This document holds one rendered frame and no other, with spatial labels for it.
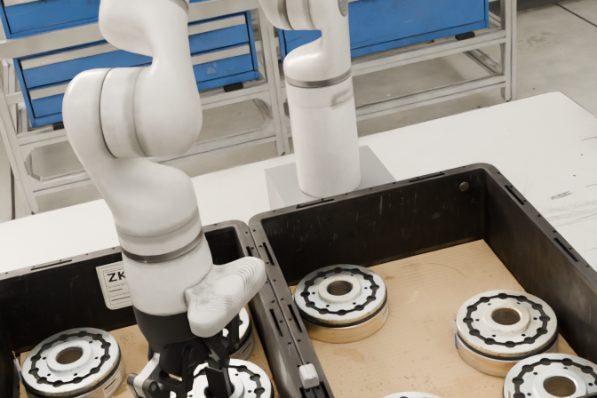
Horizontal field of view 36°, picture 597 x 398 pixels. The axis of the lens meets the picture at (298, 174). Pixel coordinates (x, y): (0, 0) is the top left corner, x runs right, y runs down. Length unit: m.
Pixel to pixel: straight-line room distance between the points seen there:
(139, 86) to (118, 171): 0.08
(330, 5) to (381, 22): 1.82
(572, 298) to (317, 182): 0.46
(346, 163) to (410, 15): 1.77
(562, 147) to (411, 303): 0.65
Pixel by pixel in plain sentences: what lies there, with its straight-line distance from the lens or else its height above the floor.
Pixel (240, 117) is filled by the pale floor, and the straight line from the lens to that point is 3.42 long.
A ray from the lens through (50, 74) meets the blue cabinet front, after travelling 2.82.
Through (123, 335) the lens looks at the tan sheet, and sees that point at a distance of 1.06.
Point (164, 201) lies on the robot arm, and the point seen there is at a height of 1.12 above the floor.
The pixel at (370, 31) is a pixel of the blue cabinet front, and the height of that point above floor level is 0.40.
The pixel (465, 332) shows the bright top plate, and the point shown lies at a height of 0.86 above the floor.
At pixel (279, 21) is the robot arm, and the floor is 1.07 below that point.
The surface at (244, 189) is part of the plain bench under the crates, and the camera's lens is 1.54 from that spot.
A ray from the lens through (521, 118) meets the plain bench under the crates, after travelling 1.70.
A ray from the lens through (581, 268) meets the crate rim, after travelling 0.92.
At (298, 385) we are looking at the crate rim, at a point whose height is 0.93.
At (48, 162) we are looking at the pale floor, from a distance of 3.38.
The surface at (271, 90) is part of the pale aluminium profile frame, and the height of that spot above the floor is 0.28.
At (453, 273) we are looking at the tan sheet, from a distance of 1.08.
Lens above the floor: 1.47
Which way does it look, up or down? 30 degrees down
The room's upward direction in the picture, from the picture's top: 7 degrees counter-clockwise
